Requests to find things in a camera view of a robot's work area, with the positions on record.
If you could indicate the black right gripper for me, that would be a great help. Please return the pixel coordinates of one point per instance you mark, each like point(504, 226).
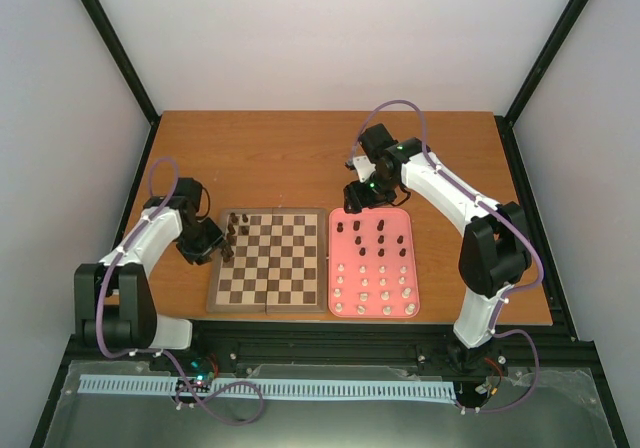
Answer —
point(358, 200)

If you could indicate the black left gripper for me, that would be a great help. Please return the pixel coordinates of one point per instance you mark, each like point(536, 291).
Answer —
point(201, 257)

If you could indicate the dark king piece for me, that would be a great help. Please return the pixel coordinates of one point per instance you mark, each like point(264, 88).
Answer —
point(227, 253)

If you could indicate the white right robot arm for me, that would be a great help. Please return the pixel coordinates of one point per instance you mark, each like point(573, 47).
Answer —
point(495, 250)

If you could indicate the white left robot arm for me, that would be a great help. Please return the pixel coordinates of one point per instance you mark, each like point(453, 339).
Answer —
point(114, 307)

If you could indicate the wooden chess board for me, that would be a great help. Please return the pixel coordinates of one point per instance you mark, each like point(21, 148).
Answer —
point(279, 267)

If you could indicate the pink plastic tray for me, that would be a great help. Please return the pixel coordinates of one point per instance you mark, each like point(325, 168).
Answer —
point(343, 250)

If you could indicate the black aluminium frame rail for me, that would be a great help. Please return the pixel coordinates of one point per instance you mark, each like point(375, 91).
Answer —
point(534, 387)

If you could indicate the light blue cable duct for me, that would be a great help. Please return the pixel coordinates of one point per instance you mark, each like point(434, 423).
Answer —
point(272, 389)

